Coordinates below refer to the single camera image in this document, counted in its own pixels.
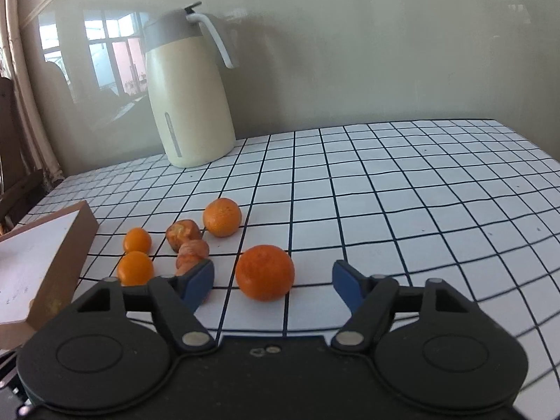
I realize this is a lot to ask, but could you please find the small smooth orange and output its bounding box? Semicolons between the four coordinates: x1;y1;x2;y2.
123;227;152;255
116;251;155;286

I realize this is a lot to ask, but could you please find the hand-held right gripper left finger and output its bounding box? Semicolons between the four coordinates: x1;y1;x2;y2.
72;259;216;355

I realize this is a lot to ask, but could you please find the shrivelled brownish orange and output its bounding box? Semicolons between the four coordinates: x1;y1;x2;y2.
176;239;211;305
166;219;203;253

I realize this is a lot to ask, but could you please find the white black-checked tablecloth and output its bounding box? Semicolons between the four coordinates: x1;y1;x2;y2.
17;118;560;403

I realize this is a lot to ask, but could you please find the beige curtain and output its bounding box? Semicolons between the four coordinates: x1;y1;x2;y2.
0;0;66;184

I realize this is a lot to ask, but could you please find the dark wooden chair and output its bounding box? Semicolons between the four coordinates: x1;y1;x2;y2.
0;76;44;237

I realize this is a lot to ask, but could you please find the medium orange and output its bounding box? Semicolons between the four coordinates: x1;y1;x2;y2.
202;198;243;238

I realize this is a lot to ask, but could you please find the large orange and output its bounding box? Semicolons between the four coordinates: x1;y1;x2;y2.
235;245;295;302

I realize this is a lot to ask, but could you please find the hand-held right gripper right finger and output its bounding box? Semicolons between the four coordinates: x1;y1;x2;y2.
331;260;480;355

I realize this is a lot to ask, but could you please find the cream thermos jug grey lid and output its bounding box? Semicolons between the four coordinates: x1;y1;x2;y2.
142;1;237;169

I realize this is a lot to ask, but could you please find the brown cardboard box white inside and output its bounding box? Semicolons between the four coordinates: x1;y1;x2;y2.
0;200;99;351

